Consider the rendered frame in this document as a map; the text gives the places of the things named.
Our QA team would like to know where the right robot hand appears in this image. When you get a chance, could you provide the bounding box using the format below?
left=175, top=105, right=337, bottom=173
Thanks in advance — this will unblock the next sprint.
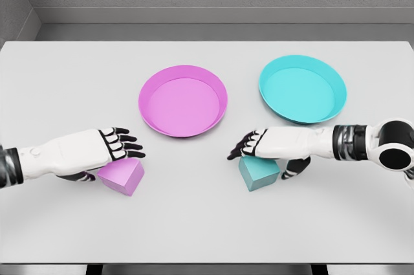
left=226, top=127, right=312, bottom=181

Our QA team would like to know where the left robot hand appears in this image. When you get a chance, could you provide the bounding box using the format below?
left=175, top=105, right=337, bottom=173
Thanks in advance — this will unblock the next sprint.
left=53, top=126, right=146, bottom=183

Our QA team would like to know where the cyan block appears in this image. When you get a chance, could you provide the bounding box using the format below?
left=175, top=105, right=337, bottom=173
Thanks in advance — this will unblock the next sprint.
left=238, top=155, right=281, bottom=192

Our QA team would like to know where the pink block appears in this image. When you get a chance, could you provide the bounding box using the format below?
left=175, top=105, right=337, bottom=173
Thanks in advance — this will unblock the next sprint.
left=96, top=158, right=145, bottom=197

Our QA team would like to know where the cyan plate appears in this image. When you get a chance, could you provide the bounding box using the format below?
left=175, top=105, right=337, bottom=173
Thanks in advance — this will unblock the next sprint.
left=258, top=54, right=347, bottom=125

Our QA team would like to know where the pink plate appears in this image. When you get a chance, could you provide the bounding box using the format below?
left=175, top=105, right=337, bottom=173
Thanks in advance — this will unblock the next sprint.
left=138, top=65, right=229, bottom=139

